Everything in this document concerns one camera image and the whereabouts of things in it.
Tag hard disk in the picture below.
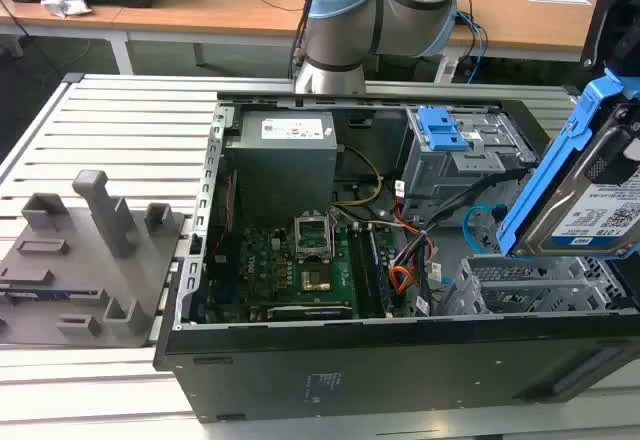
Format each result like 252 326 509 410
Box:
496 66 640 262

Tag blue disk wire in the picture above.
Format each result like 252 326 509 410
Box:
461 203 507 257

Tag grey metal disk bay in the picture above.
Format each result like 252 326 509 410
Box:
433 253 632 318

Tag blue plastic drive latch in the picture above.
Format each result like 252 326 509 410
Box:
415 105 472 154

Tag grey metal drive cage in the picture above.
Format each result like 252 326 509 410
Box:
399 106 542 222

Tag black RAM stick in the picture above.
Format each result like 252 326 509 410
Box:
366 228 395 315

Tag grey power supply unit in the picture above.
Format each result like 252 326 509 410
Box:
233 110 340 214

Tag metal socket cover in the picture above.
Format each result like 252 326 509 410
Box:
293 213 335 262

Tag CPU socket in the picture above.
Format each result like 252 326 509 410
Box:
299 267 334 295

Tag wooden desk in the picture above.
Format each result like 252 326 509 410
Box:
0 0 640 64

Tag black graphics card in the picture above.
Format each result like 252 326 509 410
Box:
264 301 354 321

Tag black open PC case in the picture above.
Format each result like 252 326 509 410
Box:
152 90 640 424

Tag green motherboard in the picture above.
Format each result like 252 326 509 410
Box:
207 222 401 321

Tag crumpled white paper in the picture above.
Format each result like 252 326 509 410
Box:
39 0 94 19

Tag grey parts rack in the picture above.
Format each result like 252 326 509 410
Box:
0 169 189 349

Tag dark RAM stick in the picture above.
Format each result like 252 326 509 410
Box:
0 287 100 302

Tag blue cables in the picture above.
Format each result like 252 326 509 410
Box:
455 8 490 85

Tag black wire bundle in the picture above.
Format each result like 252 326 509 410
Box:
393 168 532 274

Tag yellow wires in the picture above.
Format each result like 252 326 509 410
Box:
331 145 385 208

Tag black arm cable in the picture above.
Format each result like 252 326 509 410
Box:
289 0 324 80

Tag orange wire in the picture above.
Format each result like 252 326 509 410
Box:
389 264 426 297

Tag red wire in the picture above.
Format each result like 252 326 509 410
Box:
224 171 239 235

